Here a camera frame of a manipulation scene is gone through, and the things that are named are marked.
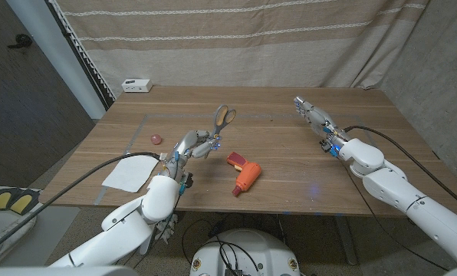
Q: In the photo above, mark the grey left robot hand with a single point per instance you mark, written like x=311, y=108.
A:
x=184, y=147

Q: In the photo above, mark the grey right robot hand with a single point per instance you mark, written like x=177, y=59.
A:
x=316, y=117

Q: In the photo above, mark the orange grey scissors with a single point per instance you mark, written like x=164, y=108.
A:
x=216, y=130

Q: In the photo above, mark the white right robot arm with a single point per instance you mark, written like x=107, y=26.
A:
x=405, y=191

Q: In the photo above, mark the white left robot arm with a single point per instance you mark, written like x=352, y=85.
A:
x=129, y=226

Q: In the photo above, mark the pink ball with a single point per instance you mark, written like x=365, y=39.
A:
x=156, y=139

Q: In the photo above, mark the white tissue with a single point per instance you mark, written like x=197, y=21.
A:
x=130, y=174

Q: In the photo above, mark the orange toy drill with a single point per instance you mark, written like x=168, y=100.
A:
x=247, y=176

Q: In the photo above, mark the white power strip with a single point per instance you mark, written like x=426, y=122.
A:
x=136, y=85

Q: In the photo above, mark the white blue floral object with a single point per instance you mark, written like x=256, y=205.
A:
x=167, y=230

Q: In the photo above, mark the beige striped backdrop curtain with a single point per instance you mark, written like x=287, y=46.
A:
x=213, y=57

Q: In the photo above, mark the grey metal table leg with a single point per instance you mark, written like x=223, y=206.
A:
x=146, y=245
x=345, y=237

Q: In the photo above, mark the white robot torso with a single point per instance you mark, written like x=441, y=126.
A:
x=247, y=249

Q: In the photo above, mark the black white triangle-pattern trim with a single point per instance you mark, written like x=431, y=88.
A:
x=82, y=57

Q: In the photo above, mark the yellow black foot pedal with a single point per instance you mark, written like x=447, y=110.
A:
x=0, y=200
x=23, y=203

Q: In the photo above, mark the white robot chest rim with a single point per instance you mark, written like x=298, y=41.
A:
x=60, y=271

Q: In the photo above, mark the white shoe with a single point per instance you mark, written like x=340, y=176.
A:
x=10, y=239

